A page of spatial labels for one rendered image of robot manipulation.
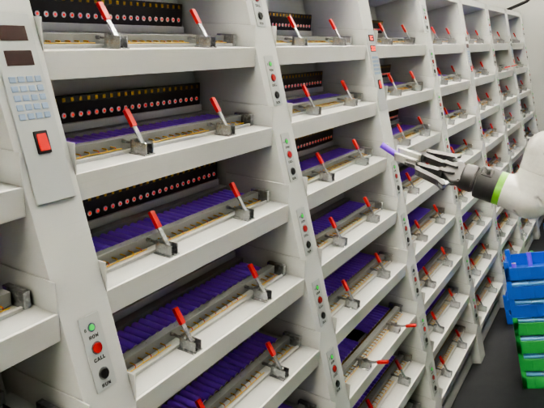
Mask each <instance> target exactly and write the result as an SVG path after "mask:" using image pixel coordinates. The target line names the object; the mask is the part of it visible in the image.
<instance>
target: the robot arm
mask: <svg viewBox="0 0 544 408"><path fill-rule="evenodd" d="M398 152H399V153H397V152H395V153H394V160H395V161H397V162H401V163H404V164H405V165H406V166H408V167H411V168H414V170H415V171H414V174H415V175H416V176H419V177H421V178H423V179H424V180H426V181H429V182H431V183H432V184H433V185H436V186H437V187H438V188H439V189H441V190H444V187H446V186H448V185H455V186H457V187H458V188H459V189H462V190H465V191H467V192H472V197H474V198H478V199H481V200H483V201H485V202H489V203H492V204H495V205H497V206H501V207H503V208H504V209H506V210H510V211H511V212H512V213H514V214H515V215H517V216H519V217H521V218H524V219H536V218H538V217H541V216H542V215H544V131H541V132H539V133H537V134H535V135H534V136H533V137H532V138H531V139H530V140H529V141H528V143H527V145H526V148H525V153H524V156H523V159H522V161H521V165H520V168H519V170H518V172H517V173H516V174H511V173H508V172H504V171H501V170H499V169H496V168H491V167H488V166H486V165H484V166H482V168H480V167H479V166H476V165H473V164H465V163H464V162H461V154H451V153H447V152H443V151H435V150H431V149H427V151H425V152H423V153H422V152H419V151H415V150H412V151H411V150H408V149H406V148H403V147H399V148H398ZM420 161H421V162H423V161H424V162H426V163H428V164H424V163H420ZM429 164H431V165H429ZM432 165H434V166H432Z"/></svg>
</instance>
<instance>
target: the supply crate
mask: <svg viewBox="0 0 544 408"><path fill-rule="evenodd" d="M504 252H505V261H504V273H505V278H506V282H510V281H521V280H532V279H544V251H542V252H533V253H531V257H532V262H533V266H528V261H527V255H526V253H516V254H510V251H509V249H505V250H504ZM513 262H515V263H516V268H512V264H511V263H513Z"/></svg>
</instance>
